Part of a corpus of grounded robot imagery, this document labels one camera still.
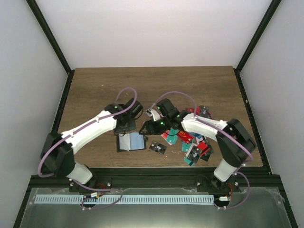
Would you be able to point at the black frame post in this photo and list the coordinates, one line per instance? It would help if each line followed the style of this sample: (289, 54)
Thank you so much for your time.
(49, 34)
(274, 4)

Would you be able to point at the black VIP card right pile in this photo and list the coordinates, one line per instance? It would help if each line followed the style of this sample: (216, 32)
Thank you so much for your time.
(193, 155)

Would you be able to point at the red card with gold text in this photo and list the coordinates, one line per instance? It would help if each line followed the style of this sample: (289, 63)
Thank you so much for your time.
(185, 137)

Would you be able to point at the red card right pile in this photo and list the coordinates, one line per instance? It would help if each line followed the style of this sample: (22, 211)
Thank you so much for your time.
(204, 147)

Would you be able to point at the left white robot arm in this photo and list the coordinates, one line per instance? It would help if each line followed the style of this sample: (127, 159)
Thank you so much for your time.
(58, 154)

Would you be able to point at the teal VIP card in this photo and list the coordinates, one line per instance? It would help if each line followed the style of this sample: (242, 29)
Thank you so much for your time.
(186, 146)

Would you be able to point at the white card red circle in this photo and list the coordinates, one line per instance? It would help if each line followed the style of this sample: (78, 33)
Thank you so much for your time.
(165, 136)

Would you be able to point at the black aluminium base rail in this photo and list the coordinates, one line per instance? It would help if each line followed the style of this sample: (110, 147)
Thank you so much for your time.
(200, 178)

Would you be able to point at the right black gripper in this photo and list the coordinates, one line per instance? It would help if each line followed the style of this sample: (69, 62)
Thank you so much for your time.
(148, 124)

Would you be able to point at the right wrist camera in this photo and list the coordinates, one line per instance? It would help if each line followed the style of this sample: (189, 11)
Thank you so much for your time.
(153, 114)

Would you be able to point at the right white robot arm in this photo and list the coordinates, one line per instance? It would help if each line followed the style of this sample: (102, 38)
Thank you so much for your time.
(235, 143)

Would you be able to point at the black leather card holder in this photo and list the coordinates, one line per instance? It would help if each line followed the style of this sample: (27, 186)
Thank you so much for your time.
(130, 142)

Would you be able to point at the light blue cable duct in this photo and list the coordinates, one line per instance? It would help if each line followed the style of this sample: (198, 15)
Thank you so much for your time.
(127, 199)

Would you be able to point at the left black frame post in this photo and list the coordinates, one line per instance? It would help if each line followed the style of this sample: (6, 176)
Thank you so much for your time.
(49, 34)

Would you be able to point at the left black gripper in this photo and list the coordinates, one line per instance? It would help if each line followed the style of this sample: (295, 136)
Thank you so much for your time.
(132, 127)

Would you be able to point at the teal card upper pile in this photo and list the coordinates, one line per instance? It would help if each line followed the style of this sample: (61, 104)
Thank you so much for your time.
(172, 136)

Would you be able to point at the right black frame post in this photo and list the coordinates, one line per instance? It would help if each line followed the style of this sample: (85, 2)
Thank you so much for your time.
(274, 4)

